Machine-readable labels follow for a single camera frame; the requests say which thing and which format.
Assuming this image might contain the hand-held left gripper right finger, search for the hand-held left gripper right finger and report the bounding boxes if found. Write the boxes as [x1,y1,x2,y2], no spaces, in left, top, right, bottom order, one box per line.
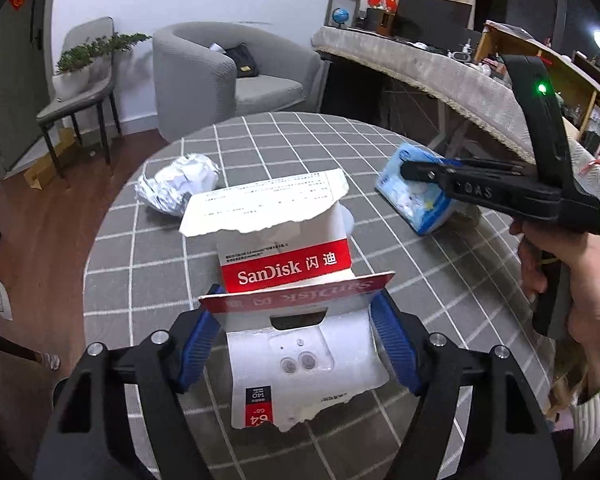
[370,290,563,480]

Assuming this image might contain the grey dining chair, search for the grey dining chair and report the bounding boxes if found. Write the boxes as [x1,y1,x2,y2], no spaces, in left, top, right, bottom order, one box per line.
[36,16,123,181]

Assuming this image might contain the potted green plant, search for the potted green plant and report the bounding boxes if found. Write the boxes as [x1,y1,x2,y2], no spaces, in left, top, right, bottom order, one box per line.
[52,32,153,103]

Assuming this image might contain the grey checked tablecloth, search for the grey checked tablecloth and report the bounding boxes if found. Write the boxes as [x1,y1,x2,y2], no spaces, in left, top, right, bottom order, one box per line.
[82,111,581,480]

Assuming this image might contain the black monitor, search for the black monitor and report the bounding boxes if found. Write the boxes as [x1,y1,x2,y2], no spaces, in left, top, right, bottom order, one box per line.
[395,0,473,41]

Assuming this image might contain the crumpled silver foil ball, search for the crumpled silver foil ball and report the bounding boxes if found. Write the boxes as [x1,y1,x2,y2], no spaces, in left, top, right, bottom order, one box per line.
[134,154,221,217]

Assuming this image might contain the person's right hand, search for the person's right hand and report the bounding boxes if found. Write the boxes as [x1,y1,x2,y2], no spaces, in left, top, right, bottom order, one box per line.
[510,220,600,403]

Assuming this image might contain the grey door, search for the grey door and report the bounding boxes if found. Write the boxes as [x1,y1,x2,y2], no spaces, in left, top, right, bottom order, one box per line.
[0,0,55,181]

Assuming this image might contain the flat cardboard piece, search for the flat cardboard piece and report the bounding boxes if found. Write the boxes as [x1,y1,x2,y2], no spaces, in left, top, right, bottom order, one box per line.
[24,127,80,191]

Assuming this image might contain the dark wooden stick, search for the dark wooden stick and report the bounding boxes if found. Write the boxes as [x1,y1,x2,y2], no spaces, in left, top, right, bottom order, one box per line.
[0,325,60,371]

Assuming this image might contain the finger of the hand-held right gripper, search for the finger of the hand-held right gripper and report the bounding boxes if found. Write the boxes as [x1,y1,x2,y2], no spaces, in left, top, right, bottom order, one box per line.
[439,157,537,177]
[400,160,462,187]

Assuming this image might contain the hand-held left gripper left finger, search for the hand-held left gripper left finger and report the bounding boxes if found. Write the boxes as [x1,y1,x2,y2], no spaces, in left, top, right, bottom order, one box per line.
[30,284,228,480]

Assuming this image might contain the desk with grey cloth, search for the desk with grey cloth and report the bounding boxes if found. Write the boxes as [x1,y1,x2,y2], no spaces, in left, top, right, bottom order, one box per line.
[311,25,600,191]

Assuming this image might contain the blue tissue pack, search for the blue tissue pack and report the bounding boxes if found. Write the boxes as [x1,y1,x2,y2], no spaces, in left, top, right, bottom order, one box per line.
[375,142,463,236]

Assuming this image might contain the wooden bookshelf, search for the wooden bookshelf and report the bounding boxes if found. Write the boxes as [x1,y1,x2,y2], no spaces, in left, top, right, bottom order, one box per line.
[475,20,600,171]

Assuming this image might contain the grey armchair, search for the grey armchair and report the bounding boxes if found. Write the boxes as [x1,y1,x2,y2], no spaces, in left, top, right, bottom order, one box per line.
[152,21,325,143]

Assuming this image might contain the picture frame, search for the picture frame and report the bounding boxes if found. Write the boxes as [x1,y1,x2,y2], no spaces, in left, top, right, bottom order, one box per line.
[326,0,363,28]

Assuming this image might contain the red and white cardboard box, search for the red and white cardboard box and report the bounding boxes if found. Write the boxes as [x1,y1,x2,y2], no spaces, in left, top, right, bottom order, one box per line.
[180,169,405,432]

